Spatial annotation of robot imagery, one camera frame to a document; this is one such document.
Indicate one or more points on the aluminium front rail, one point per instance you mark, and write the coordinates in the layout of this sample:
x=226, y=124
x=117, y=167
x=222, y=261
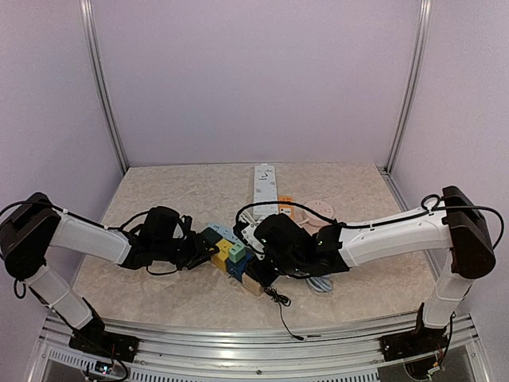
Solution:
x=348, y=352

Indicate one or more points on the right aluminium frame post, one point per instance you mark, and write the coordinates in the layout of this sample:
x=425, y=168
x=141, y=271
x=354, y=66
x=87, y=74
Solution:
x=418, y=53

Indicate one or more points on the orange power adapter socket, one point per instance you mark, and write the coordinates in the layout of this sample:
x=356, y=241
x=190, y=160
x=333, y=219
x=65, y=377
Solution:
x=285, y=206

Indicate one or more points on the aluminium frame post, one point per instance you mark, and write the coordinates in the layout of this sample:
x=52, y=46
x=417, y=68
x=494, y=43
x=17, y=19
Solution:
x=92, y=42
x=418, y=53

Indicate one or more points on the black power adapter with cable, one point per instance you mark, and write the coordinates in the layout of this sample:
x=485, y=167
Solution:
x=265, y=275

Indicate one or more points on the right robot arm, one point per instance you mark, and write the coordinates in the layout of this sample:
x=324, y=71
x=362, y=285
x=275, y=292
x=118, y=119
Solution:
x=448, y=221

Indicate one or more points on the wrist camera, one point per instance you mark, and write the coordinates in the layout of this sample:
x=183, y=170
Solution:
x=246, y=233
x=185, y=224

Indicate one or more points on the dark green cube socket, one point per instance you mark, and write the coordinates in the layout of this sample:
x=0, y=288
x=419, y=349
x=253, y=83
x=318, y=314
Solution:
x=211, y=236

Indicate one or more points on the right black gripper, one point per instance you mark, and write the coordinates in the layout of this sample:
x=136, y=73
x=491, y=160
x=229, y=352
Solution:
x=274, y=276

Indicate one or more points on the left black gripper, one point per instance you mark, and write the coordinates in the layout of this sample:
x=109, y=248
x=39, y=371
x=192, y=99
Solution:
x=197, y=251

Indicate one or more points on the beige cube socket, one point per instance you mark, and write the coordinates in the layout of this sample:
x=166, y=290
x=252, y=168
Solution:
x=252, y=285

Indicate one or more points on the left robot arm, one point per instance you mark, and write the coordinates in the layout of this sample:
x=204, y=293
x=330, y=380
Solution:
x=36, y=225

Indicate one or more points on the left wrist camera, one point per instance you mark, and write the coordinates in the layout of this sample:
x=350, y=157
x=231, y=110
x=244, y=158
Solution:
x=185, y=224

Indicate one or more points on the round pink power socket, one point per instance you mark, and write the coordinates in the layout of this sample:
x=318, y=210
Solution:
x=317, y=214

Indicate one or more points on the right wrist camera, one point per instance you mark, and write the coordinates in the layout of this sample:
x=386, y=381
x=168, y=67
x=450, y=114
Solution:
x=246, y=233

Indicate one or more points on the blue cube socket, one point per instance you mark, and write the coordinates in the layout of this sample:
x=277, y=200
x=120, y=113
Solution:
x=237, y=269

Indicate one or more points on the yellow cube socket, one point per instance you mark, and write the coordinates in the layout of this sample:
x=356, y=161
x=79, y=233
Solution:
x=220, y=258

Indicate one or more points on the left aluminium frame post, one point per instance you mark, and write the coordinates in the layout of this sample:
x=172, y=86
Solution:
x=92, y=42

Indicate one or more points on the mint green USB charger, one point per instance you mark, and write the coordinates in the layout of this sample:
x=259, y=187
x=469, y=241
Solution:
x=236, y=253

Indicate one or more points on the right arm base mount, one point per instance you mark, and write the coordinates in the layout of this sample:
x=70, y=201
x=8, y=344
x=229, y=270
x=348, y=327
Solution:
x=412, y=343

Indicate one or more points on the light blue power strip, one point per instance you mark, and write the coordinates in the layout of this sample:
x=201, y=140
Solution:
x=226, y=232

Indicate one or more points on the long white power strip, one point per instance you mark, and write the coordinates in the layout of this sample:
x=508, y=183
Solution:
x=265, y=189

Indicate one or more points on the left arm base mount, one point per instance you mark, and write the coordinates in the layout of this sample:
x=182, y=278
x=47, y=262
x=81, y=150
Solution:
x=116, y=346

